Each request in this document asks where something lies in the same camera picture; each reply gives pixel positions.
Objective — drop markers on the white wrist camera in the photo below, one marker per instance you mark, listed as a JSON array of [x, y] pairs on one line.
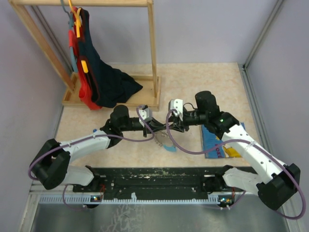
[[176, 106], [145, 113]]

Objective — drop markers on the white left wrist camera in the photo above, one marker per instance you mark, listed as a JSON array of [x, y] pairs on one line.
[[145, 113]]

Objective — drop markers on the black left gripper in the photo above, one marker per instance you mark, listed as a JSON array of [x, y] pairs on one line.
[[154, 125]]

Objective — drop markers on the dark navy garment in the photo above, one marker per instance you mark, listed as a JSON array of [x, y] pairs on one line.
[[110, 86]]

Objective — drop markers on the blue yellow booklet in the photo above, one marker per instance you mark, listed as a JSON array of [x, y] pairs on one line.
[[210, 140]]

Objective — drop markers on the teal hanger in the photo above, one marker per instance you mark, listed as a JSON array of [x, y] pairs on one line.
[[70, 34]]

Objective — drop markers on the wooden clothes rack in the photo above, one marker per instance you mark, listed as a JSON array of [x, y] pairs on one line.
[[150, 93]]

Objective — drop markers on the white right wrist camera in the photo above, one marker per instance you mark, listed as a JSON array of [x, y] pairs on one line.
[[176, 106]]

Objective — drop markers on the aluminium corner rail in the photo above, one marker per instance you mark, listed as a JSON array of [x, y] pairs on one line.
[[263, 33]]

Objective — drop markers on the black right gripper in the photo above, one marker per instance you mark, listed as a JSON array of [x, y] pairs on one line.
[[177, 124]]

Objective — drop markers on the red garment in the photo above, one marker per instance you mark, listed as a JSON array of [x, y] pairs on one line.
[[85, 91]]

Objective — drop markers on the yellow hanger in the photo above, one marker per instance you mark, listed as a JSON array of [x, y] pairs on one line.
[[77, 22]]

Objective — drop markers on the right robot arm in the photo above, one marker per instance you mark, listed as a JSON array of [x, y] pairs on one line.
[[273, 181]]

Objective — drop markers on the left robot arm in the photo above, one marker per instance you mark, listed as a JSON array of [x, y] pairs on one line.
[[52, 165]]

